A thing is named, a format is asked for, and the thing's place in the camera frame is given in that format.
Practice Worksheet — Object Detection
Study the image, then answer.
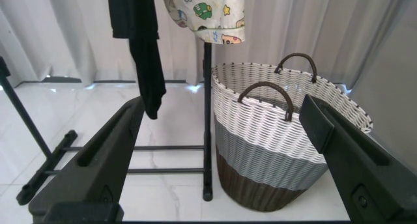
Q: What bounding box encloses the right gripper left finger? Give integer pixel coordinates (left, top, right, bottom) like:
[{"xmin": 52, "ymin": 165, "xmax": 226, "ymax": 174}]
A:
[{"xmin": 28, "ymin": 96, "xmax": 146, "ymax": 223}]

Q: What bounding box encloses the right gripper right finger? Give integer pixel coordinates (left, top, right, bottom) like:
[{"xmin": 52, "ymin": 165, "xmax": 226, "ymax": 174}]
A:
[{"xmin": 298, "ymin": 94, "xmax": 417, "ymax": 223}]

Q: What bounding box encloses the black garment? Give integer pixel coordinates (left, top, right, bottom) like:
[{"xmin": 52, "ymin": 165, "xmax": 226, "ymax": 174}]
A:
[{"xmin": 107, "ymin": 0, "xmax": 167, "ymax": 120}]

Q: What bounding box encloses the cream printed garment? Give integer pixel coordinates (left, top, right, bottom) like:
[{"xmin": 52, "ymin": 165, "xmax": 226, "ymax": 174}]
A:
[{"xmin": 161, "ymin": 0, "xmax": 246, "ymax": 45}]

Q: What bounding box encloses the white laundry basket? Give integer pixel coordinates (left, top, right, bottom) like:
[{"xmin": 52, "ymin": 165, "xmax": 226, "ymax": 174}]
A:
[{"xmin": 210, "ymin": 52, "xmax": 374, "ymax": 213}]

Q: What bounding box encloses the black clothes rack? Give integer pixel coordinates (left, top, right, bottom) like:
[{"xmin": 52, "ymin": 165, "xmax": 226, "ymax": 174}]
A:
[{"xmin": 0, "ymin": 41, "xmax": 214, "ymax": 206}]

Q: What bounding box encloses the white curtain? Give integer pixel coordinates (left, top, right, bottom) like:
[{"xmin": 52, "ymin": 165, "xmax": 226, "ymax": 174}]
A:
[{"xmin": 0, "ymin": 0, "xmax": 416, "ymax": 90}]

